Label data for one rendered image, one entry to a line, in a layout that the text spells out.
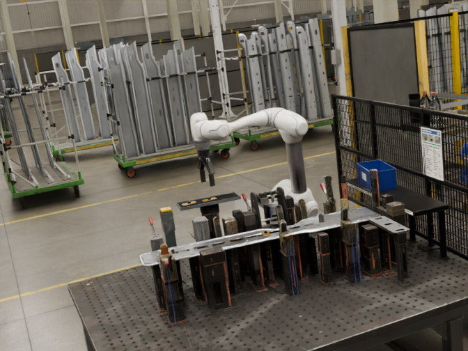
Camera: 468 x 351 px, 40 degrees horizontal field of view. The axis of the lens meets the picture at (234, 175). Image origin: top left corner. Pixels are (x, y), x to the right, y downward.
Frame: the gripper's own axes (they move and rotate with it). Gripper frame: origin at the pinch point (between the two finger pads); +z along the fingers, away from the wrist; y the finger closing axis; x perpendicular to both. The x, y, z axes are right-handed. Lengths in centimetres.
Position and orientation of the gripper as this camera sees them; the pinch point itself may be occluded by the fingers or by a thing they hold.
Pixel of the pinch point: (207, 182)
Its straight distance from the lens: 376.1
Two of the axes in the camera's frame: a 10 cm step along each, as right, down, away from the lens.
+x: -8.9, 2.2, -3.9
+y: -4.3, -1.7, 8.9
